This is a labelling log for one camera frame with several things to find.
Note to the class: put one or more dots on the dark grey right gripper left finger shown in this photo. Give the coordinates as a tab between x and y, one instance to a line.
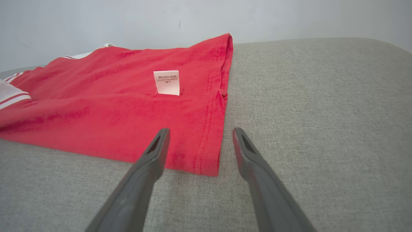
135	193

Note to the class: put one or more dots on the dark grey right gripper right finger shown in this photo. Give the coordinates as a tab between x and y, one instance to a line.
270	199

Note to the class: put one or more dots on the red jersey with black number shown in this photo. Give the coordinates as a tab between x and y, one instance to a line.
112	112

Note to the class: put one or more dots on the grey fabric sofa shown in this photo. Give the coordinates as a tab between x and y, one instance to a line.
322	129

